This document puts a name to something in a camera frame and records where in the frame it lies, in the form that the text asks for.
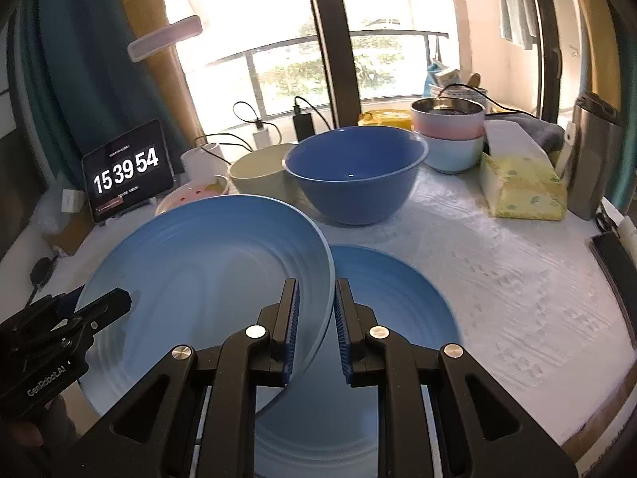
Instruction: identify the white perforated basket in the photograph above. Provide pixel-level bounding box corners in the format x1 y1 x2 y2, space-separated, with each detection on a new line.
430 84 491 105

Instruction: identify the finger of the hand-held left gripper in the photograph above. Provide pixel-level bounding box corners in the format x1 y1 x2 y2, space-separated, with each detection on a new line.
74 288 133 332
46 285 86 315

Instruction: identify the cardboard box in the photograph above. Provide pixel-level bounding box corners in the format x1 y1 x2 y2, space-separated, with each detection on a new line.
42 214 95 256

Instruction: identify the black charger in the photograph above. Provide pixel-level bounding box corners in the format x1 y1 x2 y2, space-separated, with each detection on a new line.
293 114 315 143

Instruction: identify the steel thermos bottle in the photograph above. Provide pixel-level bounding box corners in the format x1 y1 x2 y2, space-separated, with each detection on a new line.
565 92 623 221

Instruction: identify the tablet with clock display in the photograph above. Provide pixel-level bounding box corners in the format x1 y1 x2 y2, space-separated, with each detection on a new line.
82 119 175 224

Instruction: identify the blue bag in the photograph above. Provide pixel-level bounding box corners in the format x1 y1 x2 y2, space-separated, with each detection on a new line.
424 59 446 98

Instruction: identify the grey cloth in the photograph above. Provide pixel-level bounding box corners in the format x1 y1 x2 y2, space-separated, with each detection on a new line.
518 114 565 153

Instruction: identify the balcony railing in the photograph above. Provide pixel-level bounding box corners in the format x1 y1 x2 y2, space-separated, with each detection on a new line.
204 30 449 120

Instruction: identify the large blue bowl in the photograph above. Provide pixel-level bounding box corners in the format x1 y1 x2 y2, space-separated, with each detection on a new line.
283 126 429 225

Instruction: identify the yellow tissue pack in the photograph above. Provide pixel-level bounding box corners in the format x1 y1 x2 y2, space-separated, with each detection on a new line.
480 119 568 221

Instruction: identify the dark window frame post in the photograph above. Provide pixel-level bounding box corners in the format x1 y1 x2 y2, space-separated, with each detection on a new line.
301 0 364 127
528 0 564 123

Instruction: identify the pink bowl with steel liner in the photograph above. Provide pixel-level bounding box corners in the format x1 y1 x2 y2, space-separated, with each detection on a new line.
410 98 486 140

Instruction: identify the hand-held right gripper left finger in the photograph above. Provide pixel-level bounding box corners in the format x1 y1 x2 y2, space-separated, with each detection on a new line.
55 278 302 478

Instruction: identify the yellow snack packet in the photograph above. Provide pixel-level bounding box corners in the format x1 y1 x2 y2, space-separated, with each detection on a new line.
358 110 414 130

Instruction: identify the white desk lamp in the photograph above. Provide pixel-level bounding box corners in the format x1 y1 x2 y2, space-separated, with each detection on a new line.
127 15 230 181

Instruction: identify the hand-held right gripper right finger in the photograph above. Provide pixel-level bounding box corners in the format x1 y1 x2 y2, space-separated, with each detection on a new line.
334 278 580 478

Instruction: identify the hanging pale blue towel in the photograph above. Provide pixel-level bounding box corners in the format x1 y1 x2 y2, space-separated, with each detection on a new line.
492 0 554 51

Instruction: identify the black flat device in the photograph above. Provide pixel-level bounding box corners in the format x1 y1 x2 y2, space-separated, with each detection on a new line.
591 231 637 310

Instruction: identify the blue plate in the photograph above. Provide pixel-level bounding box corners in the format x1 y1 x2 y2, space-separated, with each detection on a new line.
254 245 461 478
74 194 335 416

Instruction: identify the black lamp cable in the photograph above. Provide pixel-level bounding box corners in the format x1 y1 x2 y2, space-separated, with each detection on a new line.
193 101 272 164

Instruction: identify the black round object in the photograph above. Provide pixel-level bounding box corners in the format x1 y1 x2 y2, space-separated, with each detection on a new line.
30 256 58 290

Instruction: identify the cream bowl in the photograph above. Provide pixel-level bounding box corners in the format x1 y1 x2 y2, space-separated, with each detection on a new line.
229 143 299 205

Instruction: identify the light blue bowl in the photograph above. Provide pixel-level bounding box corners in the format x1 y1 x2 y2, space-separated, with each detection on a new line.
423 132 486 175

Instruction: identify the small pink dotted bowl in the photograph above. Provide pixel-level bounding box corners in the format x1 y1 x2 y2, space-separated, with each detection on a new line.
154 175 231 217

